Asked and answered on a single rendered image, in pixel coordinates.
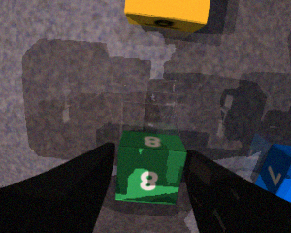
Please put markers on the blue block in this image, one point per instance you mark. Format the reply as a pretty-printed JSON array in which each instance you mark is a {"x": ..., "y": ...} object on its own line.
[{"x": 275, "y": 175}]

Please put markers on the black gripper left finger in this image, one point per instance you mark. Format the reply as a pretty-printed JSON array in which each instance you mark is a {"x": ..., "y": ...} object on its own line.
[{"x": 66, "y": 199}]

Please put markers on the green block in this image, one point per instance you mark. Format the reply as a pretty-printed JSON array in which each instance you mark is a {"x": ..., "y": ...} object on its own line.
[{"x": 149, "y": 167}]

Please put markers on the yellow digit block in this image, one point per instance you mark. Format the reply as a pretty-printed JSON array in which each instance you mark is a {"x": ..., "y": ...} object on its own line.
[{"x": 179, "y": 15}]

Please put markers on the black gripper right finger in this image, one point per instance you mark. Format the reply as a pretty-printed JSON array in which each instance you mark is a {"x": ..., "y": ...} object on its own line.
[{"x": 223, "y": 202}]

